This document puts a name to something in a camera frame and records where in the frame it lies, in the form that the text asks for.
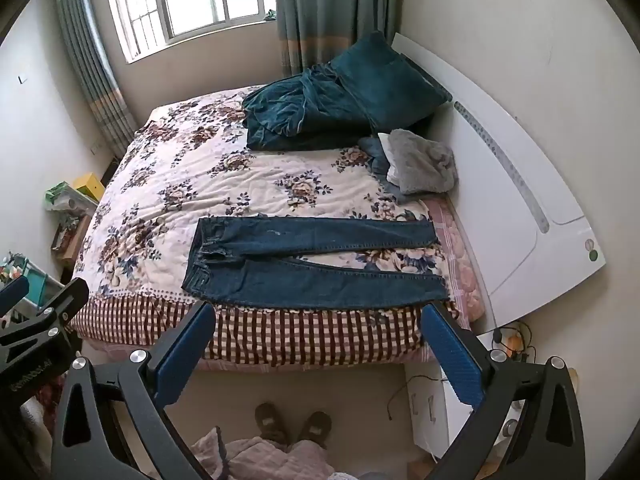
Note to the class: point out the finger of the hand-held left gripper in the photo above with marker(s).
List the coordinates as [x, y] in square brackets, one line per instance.
[14, 294]
[65, 302]

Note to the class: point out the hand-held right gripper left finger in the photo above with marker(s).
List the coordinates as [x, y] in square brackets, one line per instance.
[184, 355]

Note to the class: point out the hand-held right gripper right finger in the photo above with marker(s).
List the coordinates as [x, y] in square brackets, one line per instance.
[455, 355]

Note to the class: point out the blue denim pants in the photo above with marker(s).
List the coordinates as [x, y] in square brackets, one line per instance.
[300, 240]

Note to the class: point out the light blue bin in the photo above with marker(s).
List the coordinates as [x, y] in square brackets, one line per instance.
[39, 285]

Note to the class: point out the black charger plug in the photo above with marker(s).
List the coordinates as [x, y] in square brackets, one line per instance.
[498, 336]

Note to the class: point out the white nightstand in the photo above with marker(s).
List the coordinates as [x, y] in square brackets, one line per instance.
[430, 405]

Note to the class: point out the orange round object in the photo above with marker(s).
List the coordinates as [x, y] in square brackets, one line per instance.
[513, 345]

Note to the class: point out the pink floral mattress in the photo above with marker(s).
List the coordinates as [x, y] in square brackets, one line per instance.
[465, 270]

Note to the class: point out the green and white bag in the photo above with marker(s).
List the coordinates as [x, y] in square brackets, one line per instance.
[65, 196]

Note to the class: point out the yellow box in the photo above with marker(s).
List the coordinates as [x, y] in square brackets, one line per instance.
[90, 186]

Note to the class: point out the person's pink quilted clothing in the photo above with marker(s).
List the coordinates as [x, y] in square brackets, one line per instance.
[260, 460]

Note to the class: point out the white bed headboard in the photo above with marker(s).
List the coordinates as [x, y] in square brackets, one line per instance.
[505, 210]

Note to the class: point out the floral plush blanket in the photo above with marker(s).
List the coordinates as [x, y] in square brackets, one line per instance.
[165, 185]

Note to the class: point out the grey fluffy cloth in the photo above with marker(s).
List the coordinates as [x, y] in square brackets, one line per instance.
[425, 162]

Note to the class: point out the white folded cloth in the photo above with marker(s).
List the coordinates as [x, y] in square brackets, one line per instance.
[388, 157]

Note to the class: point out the blue folded cloth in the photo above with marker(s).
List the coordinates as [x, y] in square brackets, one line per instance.
[374, 152]

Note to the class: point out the grey-green striped curtain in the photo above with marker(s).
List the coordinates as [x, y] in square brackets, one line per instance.
[335, 10]
[95, 70]

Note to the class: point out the teal velvet blanket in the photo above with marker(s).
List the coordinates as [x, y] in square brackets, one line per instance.
[290, 110]

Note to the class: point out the teal velvet pillow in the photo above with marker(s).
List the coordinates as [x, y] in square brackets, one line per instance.
[385, 80]

